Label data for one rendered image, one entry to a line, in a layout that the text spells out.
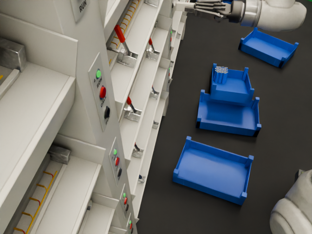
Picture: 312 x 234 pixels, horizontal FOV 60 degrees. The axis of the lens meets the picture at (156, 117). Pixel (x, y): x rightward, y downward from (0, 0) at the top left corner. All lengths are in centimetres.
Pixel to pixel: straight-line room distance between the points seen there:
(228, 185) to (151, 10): 79
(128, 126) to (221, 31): 146
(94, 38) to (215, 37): 168
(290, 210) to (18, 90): 64
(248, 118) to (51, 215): 120
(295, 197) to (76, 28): 63
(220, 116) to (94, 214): 98
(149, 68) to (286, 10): 50
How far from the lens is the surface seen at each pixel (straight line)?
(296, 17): 107
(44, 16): 28
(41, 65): 32
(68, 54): 29
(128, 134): 71
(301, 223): 74
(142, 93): 81
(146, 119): 98
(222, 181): 124
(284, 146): 144
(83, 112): 36
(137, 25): 73
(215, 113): 145
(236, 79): 166
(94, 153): 43
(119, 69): 59
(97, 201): 61
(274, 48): 200
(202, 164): 126
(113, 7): 43
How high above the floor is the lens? 108
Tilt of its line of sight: 50 degrees down
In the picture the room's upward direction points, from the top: straight up
